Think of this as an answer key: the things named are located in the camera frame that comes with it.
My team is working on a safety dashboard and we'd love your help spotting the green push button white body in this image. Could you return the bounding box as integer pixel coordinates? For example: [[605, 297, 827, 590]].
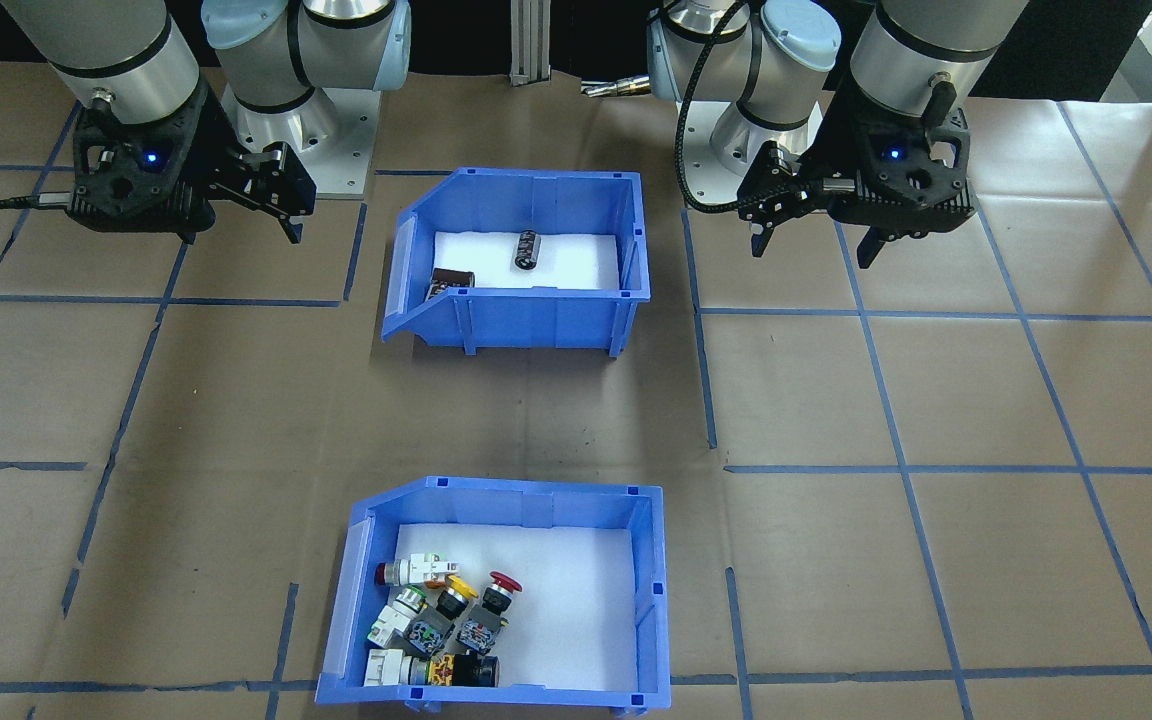
[[366, 586, 429, 649]]

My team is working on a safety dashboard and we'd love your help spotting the white switch with blue ring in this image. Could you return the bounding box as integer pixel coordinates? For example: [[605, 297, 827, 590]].
[[364, 648, 434, 689]]

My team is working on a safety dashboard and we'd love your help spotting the blue plastic button bin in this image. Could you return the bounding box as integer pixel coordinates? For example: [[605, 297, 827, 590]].
[[314, 477, 672, 716]]

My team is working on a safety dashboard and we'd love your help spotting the white foam liner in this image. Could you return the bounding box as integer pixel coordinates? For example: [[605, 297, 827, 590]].
[[431, 230, 622, 293]]

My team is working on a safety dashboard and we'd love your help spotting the red mushroom stop button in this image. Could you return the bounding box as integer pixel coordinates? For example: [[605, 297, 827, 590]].
[[456, 572, 525, 656]]

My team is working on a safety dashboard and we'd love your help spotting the pile of push-button switches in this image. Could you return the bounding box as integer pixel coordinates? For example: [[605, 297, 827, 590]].
[[361, 522, 637, 693]]

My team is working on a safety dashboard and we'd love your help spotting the yellow push button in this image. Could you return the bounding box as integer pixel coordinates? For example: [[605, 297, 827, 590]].
[[434, 573, 480, 623]]

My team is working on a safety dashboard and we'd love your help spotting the black knob switch yellow label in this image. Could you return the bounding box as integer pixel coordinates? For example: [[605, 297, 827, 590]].
[[431, 654, 501, 689]]

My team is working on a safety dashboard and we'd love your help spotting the black switch contact block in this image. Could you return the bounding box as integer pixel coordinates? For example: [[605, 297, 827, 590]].
[[404, 612, 457, 658]]

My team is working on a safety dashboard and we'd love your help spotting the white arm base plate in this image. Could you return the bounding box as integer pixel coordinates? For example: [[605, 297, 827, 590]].
[[688, 95, 827, 206], [221, 85, 382, 199]]

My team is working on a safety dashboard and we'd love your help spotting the short aluminium profile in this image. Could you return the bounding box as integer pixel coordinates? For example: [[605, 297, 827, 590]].
[[511, 0, 552, 86]]

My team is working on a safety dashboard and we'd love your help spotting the red pilot light white body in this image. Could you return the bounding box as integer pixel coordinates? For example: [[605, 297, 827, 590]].
[[374, 553, 453, 591]]

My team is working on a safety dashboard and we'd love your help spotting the blue plastic battery bin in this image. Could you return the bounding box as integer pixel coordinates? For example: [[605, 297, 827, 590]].
[[381, 168, 652, 358]]

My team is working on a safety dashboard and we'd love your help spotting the brown cylindrical battery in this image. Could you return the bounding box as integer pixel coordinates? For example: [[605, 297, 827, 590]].
[[426, 268, 477, 301]]

